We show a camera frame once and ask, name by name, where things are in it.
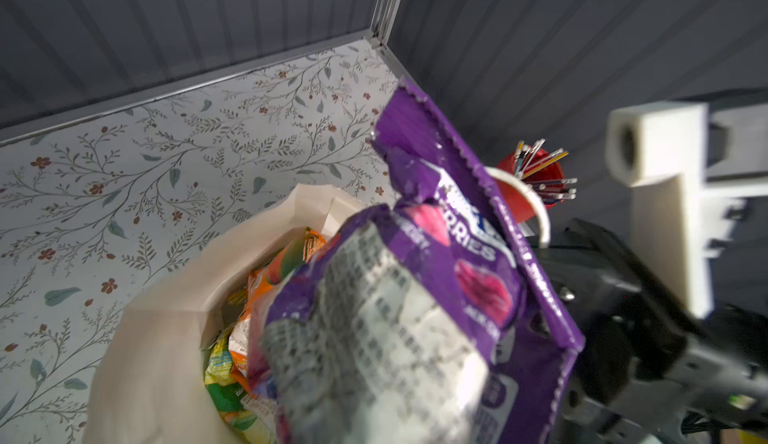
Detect purple snack packet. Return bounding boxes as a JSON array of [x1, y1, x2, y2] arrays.
[[248, 83, 584, 443]]

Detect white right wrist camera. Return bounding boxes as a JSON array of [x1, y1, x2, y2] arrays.
[[605, 100, 767, 319]]

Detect white paper bag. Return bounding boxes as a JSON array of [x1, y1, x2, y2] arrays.
[[82, 166, 553, 444]]

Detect orange snack packet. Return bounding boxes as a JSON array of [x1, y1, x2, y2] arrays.
[[228, 228, 326, 379]]

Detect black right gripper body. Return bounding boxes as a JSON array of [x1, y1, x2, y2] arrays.
[[537, 219, 767, 443]]

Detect red pen cup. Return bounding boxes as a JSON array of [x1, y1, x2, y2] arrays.
[[497, 139, 578, 223]]

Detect green Fox's candy bag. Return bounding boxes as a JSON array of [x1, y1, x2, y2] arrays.
[[203, 325, 279, 443]]

